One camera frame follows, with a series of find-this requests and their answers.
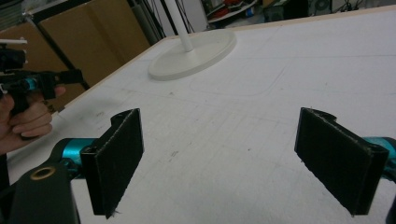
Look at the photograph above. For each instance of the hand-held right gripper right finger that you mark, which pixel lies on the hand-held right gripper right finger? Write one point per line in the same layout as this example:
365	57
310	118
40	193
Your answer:
339	161

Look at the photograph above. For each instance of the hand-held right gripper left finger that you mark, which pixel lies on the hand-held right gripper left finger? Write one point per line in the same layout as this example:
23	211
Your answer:
115	161

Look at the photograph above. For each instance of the white hook stand round base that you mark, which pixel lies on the white hook stand round base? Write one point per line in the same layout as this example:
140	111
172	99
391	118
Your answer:
193	53

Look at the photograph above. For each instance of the black metal stand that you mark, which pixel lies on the black metal stand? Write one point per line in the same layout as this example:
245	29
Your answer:
59	49

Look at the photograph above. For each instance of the white gridded table mat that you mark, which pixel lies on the white gridded table mat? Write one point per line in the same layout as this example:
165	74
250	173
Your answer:
233	124

